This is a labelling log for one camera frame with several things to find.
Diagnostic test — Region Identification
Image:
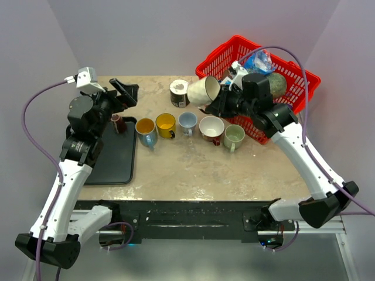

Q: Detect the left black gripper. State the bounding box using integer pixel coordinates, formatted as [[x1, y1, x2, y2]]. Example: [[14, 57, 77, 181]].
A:
[[81, 78, 138, 137]]

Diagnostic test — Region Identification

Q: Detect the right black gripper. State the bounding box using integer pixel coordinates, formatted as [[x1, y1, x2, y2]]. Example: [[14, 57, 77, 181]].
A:
[[207, 84, 257, 118]]

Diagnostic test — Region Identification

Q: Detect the brown floral mug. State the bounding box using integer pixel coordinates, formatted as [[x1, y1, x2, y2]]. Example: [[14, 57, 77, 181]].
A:
[[199, 116, 225, 146]]

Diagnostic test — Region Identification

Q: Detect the white cream mug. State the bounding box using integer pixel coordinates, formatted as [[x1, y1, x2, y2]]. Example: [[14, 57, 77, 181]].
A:
[[187, 76, 220, 107]]

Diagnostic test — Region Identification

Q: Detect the pale blue mug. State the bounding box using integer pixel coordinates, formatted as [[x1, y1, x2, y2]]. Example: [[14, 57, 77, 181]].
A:
[[178, 112, 197, 137]]

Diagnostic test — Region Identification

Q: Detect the pale green mug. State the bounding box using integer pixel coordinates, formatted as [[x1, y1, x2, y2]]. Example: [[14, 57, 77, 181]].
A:
[[223, 124, 246, 153]]

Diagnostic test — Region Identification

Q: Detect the dark maroon mug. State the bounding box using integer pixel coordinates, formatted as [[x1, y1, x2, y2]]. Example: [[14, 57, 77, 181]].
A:
[[111, 114, 127, 134]]

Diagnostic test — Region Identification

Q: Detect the teal rimmed mug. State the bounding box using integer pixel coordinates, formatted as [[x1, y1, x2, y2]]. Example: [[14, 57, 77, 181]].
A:
[[135, 118, 158, 151]]

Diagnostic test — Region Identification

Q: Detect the yellow mug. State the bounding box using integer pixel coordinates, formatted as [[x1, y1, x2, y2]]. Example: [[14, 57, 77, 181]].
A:
[[155, 113, 176, 139]]

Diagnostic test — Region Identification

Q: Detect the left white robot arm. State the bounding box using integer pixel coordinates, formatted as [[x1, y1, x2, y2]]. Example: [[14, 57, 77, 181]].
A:
[[15, 78, 139, 270]]

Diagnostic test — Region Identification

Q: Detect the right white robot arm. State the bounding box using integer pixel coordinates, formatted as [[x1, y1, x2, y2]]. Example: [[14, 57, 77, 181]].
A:
[[206, 73, 359, 230]]

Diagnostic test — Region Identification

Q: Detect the blue white box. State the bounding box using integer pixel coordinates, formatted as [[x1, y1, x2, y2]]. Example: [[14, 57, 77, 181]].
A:
[[220, 77, 233, 85]]

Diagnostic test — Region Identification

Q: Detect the black labelled can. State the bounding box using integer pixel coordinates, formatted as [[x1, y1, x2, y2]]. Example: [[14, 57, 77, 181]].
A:
[[169, 79, 189, 108]]

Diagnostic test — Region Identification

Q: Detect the blue white snack bag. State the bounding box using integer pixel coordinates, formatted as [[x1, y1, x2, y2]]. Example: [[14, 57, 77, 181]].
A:
[[243, 50, 275, 75]]

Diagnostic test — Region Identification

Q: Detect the green melon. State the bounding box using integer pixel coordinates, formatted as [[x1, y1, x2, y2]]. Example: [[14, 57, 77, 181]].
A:
[[268, 72, 287, 99]]

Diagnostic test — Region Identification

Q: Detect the black plastic tray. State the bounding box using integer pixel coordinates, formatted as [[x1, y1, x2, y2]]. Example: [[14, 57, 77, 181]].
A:
[[85, 116, 137, 186]]

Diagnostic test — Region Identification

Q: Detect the red plastic basket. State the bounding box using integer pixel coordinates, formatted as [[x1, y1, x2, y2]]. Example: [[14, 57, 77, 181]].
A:
[[195, 35, 305, 145]]

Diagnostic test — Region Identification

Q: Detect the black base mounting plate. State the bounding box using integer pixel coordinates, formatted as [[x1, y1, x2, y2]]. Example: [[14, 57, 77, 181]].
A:
[[73, 200, 296, 244]]

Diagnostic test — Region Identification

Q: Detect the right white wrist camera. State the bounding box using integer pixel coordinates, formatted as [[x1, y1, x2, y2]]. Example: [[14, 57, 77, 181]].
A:
[[229, 61, 248, 90]]

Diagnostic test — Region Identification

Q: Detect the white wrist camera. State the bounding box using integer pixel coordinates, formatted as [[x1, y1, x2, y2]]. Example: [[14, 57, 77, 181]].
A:
[[229, 61, 248, 90], [64, 67, 106, 95]]

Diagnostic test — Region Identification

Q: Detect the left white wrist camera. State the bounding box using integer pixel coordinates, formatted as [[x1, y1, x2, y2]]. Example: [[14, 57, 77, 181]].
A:
[[64, 67, 106, 95]]

